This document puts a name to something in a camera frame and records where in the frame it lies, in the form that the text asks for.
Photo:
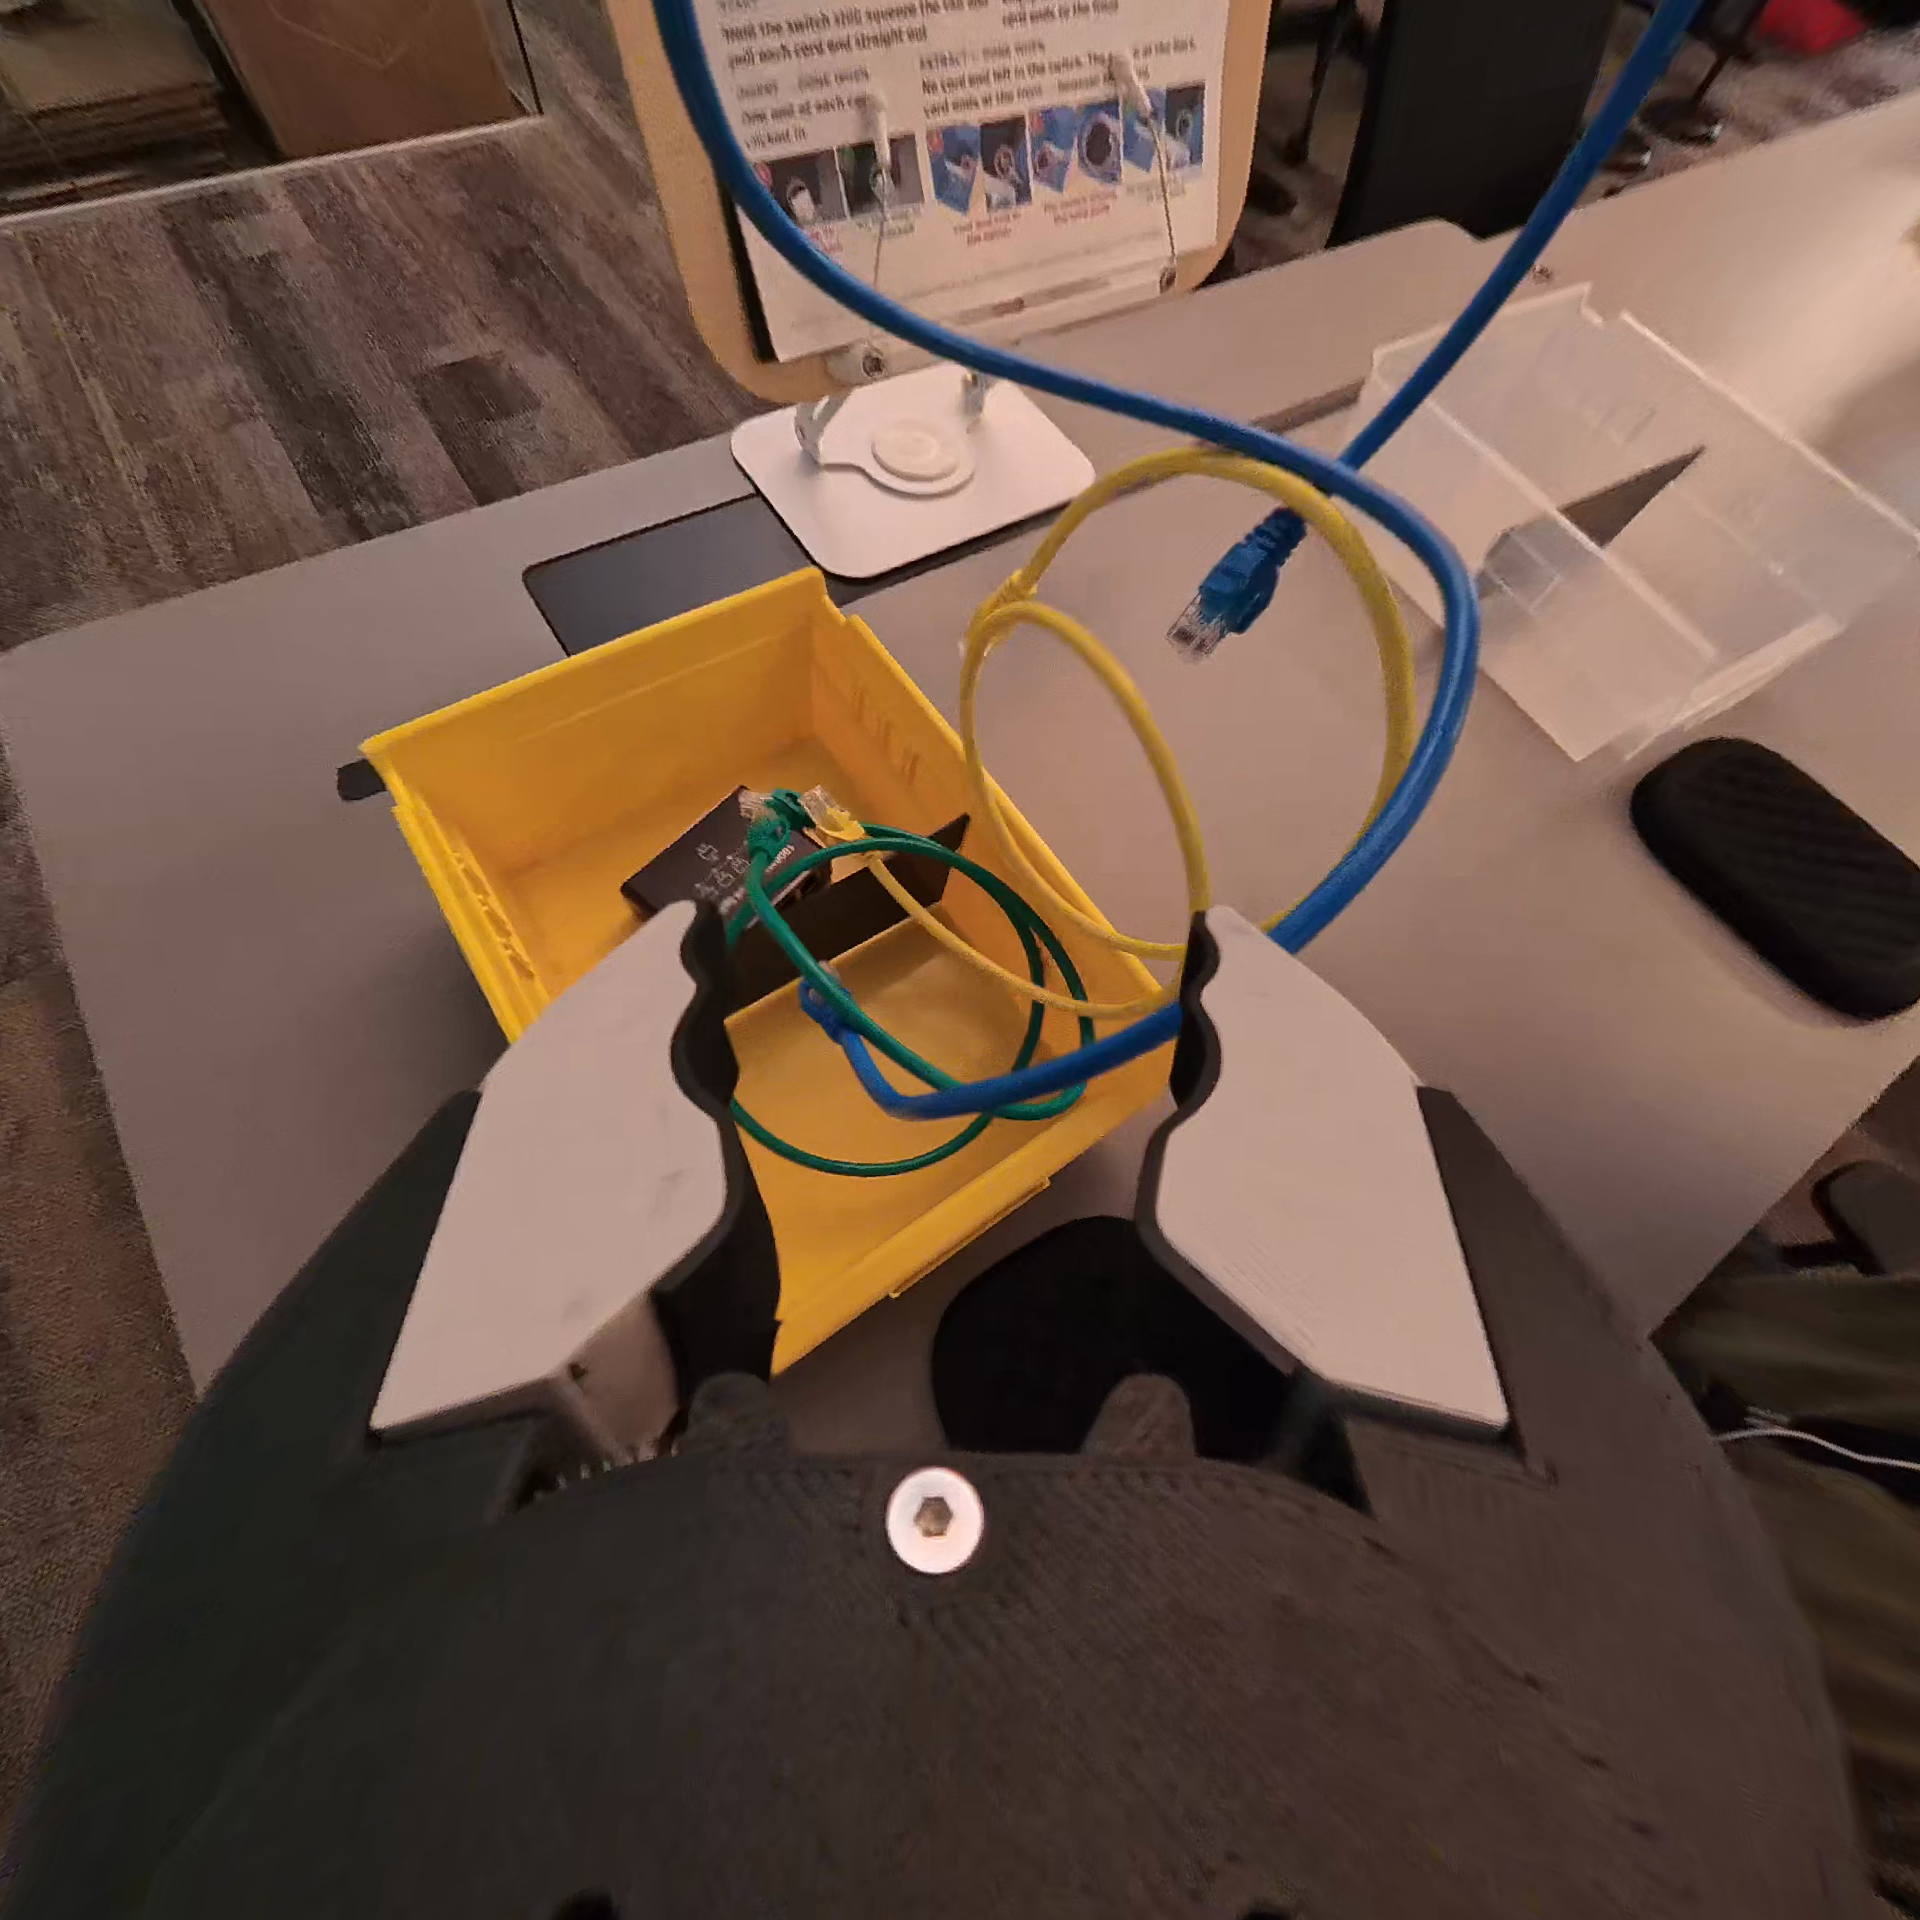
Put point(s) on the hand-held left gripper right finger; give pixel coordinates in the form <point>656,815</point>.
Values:
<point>1320,1201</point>

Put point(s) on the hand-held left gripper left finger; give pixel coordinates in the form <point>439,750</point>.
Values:
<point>569,1201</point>

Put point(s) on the black network switch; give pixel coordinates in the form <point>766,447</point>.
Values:
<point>691,879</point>

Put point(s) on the yellow plastic bin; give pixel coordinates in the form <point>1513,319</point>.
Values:
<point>600,750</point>

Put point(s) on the clear acrylic stand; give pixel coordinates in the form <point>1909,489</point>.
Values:
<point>1680,599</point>

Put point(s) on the person's olive clothing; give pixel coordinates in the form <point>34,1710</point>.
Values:
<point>1830,1651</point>

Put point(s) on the instruction sheet on stand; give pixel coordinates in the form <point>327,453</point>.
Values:
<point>1049,150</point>

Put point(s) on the black office chair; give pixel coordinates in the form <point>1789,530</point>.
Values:
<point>1470,119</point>

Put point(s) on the cardboard box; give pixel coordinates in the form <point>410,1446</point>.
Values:
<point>360,76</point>

